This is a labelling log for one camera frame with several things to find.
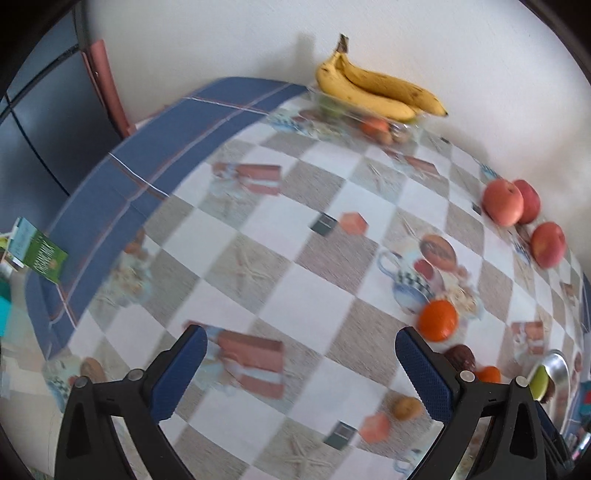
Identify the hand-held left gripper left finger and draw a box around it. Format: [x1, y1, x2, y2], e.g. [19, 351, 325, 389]
[54, 324, 208, 480]

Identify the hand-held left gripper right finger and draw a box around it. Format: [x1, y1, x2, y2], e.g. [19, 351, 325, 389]
[394, 326, 561, 480]

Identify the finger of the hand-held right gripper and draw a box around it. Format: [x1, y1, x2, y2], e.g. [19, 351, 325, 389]
[538, 401, 573, 472]

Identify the green jujube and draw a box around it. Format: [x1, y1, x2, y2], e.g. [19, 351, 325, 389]
[529, 364, 550, 401]

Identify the stainless steel bowl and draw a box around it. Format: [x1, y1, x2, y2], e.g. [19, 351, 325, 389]
[531, 350, 573, 416]

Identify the brown longan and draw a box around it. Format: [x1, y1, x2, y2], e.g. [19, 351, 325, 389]
[392, 396, 424, 421]

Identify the checkered printed tablecloth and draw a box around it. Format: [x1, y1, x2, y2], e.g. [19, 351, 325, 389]
[25, 76, 591, 480]

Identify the green printed carton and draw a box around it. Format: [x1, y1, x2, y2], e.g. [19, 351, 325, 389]
[9, 217, 69, 282]

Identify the red apple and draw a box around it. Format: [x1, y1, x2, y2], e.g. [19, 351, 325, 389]
[482, 179, 525, 227]
[530, 222, 567, 270]
[513, 179, 541, 225]

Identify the red apple left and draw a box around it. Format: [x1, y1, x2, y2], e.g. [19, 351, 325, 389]
[482, 179, 525, 227]

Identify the clear plastic fruit container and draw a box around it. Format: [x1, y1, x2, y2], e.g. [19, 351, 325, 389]
[307, 88, 428, 146]

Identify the dark blue cabinet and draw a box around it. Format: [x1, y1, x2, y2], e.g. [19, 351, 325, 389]
[0, 0, 125, 222]

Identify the yellow banana bunch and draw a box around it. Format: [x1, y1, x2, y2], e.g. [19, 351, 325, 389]
[315, 33, 448, 123]

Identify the reddish wooden board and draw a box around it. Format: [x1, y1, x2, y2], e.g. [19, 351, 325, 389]
[81, 39, 136, 139]

